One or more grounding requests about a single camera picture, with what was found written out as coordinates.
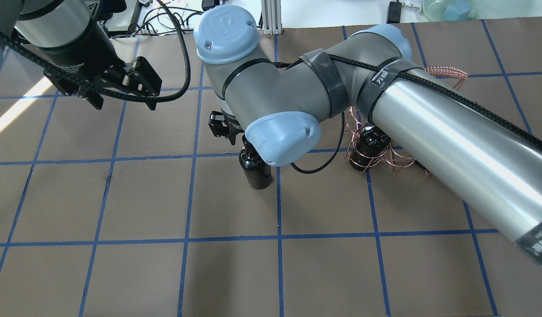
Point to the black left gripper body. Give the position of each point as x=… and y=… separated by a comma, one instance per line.
x=82, y=49

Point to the black wine bottle right slot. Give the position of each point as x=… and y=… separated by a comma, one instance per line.
x=420, y=165

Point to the aluminium frame post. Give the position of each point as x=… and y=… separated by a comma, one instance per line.
x=271, y=15

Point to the green plastic bowl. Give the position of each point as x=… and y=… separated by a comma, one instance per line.
x=433, y=9

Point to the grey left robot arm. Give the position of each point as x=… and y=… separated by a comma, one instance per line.
x=80, y=57

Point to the blue foam block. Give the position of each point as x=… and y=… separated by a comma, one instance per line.
x=457, y=10

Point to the black wine bottle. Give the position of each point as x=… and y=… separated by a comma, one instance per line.
x=256, y=170

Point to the black wine bottle left slot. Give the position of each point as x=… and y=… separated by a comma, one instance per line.
x=371, y=143

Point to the black wine bottle slot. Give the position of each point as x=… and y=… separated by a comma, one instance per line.
x=420, y=165
x=371, y=143

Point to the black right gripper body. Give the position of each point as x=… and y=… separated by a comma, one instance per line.
x=220, y=124

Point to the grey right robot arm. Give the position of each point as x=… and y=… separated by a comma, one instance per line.
x=490, y=163

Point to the copper wire wine basket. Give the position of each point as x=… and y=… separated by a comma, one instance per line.
x=391, y=157

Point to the black power adapter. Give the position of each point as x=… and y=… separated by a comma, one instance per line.
x=394, y=12

